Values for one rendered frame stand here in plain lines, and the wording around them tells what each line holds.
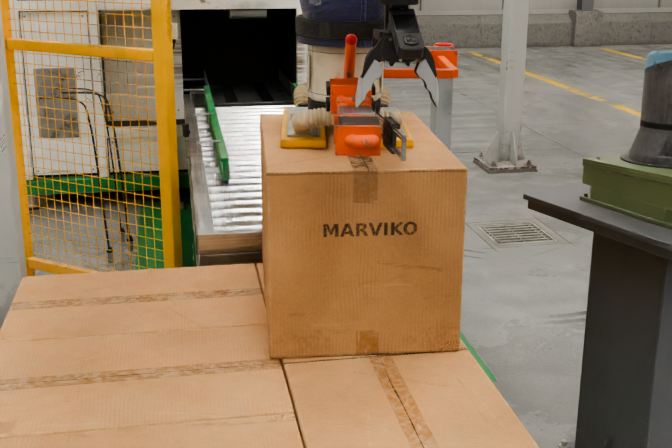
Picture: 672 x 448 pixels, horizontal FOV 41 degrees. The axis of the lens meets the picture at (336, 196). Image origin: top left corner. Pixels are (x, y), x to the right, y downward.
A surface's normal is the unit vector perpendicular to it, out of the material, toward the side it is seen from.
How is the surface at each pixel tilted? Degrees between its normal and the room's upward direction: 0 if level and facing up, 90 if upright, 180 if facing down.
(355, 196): 90
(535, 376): 0
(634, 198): 90
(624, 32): 90
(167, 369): 0
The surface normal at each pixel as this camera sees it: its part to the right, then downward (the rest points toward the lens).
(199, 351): 0.00, -0.96
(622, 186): -0.85, 0.15
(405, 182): 0.10, 0.28
